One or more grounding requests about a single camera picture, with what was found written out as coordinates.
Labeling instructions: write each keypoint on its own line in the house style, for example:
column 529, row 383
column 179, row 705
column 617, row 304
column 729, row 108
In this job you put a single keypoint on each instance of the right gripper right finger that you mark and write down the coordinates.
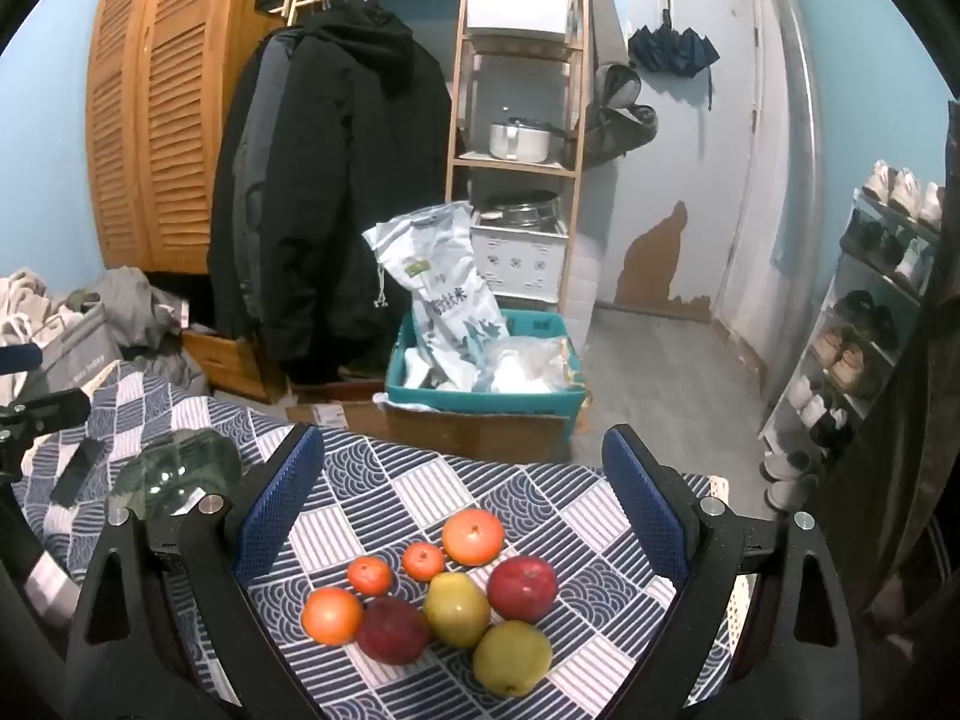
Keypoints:
column 796, row 656

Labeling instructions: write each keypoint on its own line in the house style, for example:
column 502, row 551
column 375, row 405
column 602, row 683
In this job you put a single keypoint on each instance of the brown cardboard box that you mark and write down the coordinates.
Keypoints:
column 508, row 438

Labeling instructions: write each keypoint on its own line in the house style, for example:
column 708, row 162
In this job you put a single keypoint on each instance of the dark hanging bag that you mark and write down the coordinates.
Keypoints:
column 615, row 122

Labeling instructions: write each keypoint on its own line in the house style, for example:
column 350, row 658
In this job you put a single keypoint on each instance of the grey clothes pile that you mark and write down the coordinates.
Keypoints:
column 145, row 323

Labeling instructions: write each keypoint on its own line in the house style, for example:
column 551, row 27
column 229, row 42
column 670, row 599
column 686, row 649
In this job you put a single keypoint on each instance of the medium orange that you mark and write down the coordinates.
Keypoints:
column 332, row 616

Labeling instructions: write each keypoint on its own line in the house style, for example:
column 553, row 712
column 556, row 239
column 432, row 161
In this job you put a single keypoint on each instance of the dark glass ribbed plate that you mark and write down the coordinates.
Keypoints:
column 174, row 472

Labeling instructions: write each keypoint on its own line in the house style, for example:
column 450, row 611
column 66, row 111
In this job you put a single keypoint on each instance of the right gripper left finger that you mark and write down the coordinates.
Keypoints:
column 126, row 655

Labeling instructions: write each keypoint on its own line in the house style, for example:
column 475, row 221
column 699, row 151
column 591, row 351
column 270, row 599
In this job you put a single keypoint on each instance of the wooden shelf rack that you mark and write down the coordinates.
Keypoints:
column 519, row 58

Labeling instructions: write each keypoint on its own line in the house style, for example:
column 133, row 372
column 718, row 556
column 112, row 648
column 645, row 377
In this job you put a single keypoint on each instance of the large orange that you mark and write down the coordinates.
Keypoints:
column 473, row 537

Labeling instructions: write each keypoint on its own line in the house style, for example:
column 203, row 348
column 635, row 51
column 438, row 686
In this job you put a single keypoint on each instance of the small tangerine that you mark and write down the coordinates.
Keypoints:
column 423, row 561
column 370, row 576

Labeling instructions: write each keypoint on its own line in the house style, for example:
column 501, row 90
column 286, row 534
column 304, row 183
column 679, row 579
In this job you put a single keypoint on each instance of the red apple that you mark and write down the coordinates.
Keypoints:
column 522, row 588
column 393, row 632

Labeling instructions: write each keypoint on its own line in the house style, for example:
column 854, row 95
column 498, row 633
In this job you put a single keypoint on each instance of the black hanging coat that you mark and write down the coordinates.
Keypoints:
column 336, row 125

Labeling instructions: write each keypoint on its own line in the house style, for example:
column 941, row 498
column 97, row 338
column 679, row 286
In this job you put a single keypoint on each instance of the teal storage box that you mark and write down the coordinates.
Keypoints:
column 565, row 404

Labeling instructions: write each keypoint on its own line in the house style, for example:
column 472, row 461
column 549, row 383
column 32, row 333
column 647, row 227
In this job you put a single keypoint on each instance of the white patterned storage box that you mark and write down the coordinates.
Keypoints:
column 520, row 262

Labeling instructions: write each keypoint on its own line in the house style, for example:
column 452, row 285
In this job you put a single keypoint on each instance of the wooden louvered wardrobe door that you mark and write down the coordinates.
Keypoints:
column 161, row 75

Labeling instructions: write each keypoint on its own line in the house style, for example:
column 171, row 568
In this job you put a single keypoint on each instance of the beige towel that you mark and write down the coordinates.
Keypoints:
column 29, row 313

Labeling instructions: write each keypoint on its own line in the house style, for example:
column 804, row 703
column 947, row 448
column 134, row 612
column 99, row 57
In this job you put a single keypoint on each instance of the shoe rack with shoes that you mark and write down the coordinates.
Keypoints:
column 871, row 307

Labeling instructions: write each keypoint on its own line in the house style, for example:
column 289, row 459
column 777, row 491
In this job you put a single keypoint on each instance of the white rice bag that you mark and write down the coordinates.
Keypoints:
column 455, row 315

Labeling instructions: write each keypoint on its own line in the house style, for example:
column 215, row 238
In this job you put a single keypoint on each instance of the blue white patterned tablecloth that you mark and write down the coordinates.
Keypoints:
column 373, row 498

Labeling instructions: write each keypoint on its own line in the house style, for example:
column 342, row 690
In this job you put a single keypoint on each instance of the wooden drawer box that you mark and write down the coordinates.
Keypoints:
column 235, row 366

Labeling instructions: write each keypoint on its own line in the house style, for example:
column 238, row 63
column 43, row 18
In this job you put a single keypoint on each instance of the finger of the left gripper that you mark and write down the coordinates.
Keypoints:
column 47, row 414
column 18, row 358

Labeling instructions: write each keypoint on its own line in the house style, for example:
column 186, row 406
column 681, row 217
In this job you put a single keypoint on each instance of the steel pot on box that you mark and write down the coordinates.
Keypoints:
column 529, row 209

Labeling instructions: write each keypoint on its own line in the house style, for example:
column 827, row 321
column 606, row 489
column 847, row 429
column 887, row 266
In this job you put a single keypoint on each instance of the yellow-green pear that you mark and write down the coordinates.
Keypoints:
column 457, row 610
column 511, row 659

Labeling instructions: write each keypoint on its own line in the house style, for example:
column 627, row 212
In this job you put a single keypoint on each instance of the grey tote bag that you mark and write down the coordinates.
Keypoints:
column 75, row 357

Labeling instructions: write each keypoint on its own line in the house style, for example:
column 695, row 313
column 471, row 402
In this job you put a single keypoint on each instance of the navy folded umbrella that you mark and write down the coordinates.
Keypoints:
column 665, row 50

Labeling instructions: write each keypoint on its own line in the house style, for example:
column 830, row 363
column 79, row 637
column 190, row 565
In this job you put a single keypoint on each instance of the metal cooking pot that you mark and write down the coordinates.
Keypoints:
column 525, row 141

